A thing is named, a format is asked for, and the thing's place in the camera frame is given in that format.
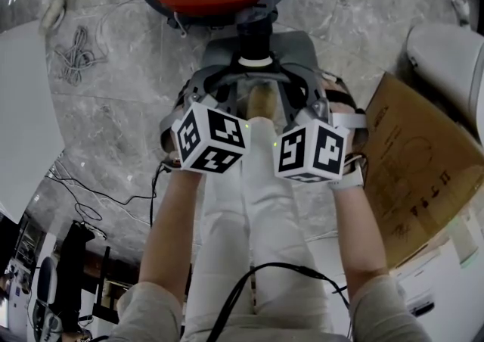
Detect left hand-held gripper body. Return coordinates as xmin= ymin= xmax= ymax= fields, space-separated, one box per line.
xmin=158 ymin=74 xmax=251 ymax=176

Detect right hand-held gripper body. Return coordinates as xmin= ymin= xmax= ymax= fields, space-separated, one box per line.
xmin=272 ymin=81 xmax=368 ymax=185

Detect black vacuum hose piece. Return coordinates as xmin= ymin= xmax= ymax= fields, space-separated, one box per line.
xmin=236 ymin=11 xmax=279 ymax=69

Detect person's left forearm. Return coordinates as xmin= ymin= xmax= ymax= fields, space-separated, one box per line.
xmin=138 ymin=168 xmax=207 ymax=288

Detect person's right forearm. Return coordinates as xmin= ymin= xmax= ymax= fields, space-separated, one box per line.
xmin=327 ymin=183 xmax=390 ymax=284

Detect white wristband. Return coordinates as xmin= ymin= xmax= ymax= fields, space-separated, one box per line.
xmin=327 ymin=172 xmax=365 ymax=192

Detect person's white trouser legs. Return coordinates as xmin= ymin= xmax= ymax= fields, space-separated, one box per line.
xmin=181 ymin=116 xmax=343 ymax=342

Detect brown cardboard box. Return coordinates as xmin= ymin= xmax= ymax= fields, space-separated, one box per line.
xmin=361 ymin=71 xmax=484 ymax=269

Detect white rounded appliance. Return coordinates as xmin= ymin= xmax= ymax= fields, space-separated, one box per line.
xmin=403 ymin=22 xmax=484 ymax=133

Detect white power strip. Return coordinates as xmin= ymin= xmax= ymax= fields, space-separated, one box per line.
xmin=39 ymin=0 xmax=70 ymax=31

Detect white plug adapter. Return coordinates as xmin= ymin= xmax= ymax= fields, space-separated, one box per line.
xmin=451 ymin=0 xmax=472 ymax=27

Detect white flat board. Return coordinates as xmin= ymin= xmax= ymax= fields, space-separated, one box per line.
xmin=0 ymin=24 xmax=66 ymax=225

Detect person's grey shirt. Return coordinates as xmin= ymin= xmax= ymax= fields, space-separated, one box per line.
xmin=101 ymin=274 xmax=434 ymax=342

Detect black office chair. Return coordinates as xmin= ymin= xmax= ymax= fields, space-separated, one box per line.
xmin=28 ymin=255 xmax=82 ymax=342

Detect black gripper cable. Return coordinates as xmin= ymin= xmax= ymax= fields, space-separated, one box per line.
xmin=211 ymin=261 xmax=355 ymax=342

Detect thin black floor cable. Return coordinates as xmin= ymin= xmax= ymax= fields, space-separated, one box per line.
xmin=45 ymin=160 xmax=167 ymax=228

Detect grey coiled cable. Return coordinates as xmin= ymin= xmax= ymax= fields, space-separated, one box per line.
xmin=52 ymin=25 xmax=110 ymax=87

